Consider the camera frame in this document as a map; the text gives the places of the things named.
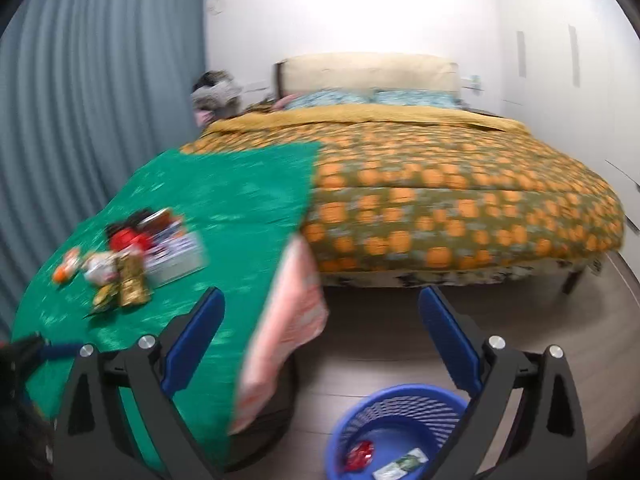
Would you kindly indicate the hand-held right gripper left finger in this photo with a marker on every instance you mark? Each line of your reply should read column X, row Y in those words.
column 192, row 345

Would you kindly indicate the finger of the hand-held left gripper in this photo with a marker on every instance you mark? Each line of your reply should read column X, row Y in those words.
column 62, row 351

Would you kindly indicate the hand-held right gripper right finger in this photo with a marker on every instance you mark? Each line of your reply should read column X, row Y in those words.
column 450, row 345

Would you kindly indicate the blue plastic basket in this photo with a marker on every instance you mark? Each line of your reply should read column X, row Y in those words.
column 405, row 415

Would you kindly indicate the gold packet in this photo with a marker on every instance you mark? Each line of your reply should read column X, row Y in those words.
column 132, row 280

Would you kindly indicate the green and yellow packet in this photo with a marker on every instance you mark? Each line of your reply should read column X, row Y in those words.
column 106, row 297

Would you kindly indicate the patterned bed sheet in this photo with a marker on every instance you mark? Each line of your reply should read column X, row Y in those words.
column 450, row 275

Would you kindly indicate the orange and white packet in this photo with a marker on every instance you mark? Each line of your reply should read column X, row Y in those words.
column 67, row 264

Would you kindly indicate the white crumpled packet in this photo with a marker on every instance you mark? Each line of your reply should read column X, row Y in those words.
column 100, row 267

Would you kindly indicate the pink cloth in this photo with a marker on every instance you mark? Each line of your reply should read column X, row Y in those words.
column 290, row 320

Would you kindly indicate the red packet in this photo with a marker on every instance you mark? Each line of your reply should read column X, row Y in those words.
column 129, row 241

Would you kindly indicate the green and white wrapper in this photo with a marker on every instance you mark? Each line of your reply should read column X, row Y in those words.
column 400, row 464

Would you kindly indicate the black object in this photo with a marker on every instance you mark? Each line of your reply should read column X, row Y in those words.
column 125, row 222

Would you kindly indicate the dark bed leg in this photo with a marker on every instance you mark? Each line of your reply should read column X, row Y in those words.
column 572, row 275

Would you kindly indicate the red wrapper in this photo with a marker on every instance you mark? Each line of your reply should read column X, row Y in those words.
column 359, row 455

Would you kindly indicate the green cloth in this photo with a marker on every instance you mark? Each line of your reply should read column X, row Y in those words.
column 225, row 200

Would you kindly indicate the bed with orange patterned quilt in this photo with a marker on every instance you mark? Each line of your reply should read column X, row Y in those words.
column 450, row 195

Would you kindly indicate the pink object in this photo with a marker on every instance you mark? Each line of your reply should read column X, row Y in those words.
column 202, row 119

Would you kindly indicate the blue patterned pillow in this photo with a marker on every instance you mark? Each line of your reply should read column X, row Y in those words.
column 330, row 99
column 415, row 97

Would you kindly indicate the grey fuzzy cloth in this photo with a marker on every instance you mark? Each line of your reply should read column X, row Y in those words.
column 215, row 91

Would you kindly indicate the white wardrobe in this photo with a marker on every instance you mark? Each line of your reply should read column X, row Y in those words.
column 565, row 110

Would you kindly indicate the grey curtain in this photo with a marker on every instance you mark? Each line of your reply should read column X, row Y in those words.
column 100, row 85

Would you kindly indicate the beige bed headboard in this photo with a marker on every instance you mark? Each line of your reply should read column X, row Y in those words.
column 365, row 72

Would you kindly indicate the wall socket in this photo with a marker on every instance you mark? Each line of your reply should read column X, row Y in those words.
column 472, row 84

